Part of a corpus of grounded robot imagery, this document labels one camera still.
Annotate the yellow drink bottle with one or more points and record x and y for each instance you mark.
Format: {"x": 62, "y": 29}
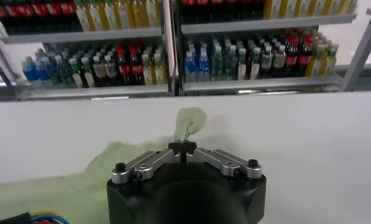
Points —
{"x": 316, "y": 6}
{"x": 95, "y": 15}
{"x": 301, "y": 7}
{"x": 318, "y": 59}
{"x": 147, "y": 71}
{"x": 81, "y": 15}
{"x": 123, "y": 13}
{"x": 138, "y": 12}
{"x": 286, "y": 8}
{"x": 349, "y": 5}
{"x": 151, "y": 12}
{"x": 332, "y": 6}
{"x": 109, "y": 14}
{"x": 271, "y": 8}
{"x": 331, "y": 58}
{"x": 158, "y": 70}

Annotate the small dark drink bottle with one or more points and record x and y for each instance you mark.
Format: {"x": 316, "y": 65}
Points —
{"x": 76, "y": 74}
{"x": 278, "y": 60}
{"x": 242, "y": 65}
{"x": 266, "y": 61}
{"x": 110, "y": 68}
{"x": 254, "y": 64}
{"x": 88, "y": 73}
{"x": 99, "y": 70}

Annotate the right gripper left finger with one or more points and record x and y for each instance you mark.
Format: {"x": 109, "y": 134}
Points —
{"x": 154, "y": 161}

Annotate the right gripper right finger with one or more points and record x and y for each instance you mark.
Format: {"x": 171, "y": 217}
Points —
{"x": 218, "y": 161}

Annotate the blue water bottle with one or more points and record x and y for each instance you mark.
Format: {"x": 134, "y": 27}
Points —
{"x": 203, "y": 64}
{"x": 189, "y": 65}
{"x": 43, "y": 70}
{"x": 30, "y": 71}

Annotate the green t-shirt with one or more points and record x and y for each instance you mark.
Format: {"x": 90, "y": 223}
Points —
{"x": 81, "y": 188}

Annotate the green water bottle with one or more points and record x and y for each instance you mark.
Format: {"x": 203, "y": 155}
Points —
{"x": 217, "y": 62}
{"x": 230, "y": 62}
{"x": 55, "y": 71}
{"x": 66, "y": 71}

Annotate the metal beverage shelf rack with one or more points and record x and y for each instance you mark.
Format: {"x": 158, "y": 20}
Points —
{"x": 81, "y": 36}
{"x": 264, "y": 22}

